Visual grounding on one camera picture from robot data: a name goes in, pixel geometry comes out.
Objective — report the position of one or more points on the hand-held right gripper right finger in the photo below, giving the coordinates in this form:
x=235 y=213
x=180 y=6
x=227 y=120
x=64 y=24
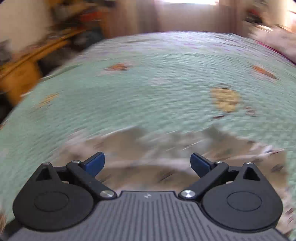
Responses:
x=201 y=163

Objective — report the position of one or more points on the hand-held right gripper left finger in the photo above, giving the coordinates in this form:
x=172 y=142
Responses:
x=94 y=163

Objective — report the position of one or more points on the white printed t-shirt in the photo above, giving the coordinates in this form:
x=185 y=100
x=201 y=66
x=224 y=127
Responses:
x=150 y=171

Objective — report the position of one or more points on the green quilted bed blanket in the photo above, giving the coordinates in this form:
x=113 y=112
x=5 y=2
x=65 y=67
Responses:
x=138 y=92

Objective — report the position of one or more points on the yellow wooden desk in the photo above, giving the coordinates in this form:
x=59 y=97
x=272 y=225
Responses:
x=25 y=74

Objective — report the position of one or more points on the floral pillow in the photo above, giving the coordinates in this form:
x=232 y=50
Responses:
x=275 y=41

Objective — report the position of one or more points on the pink curtain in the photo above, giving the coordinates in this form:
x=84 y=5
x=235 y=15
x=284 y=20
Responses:
x=231 y=16
x=138 y=18

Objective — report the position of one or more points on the bright window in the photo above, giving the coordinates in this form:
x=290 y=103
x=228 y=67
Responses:
x=189 y=1

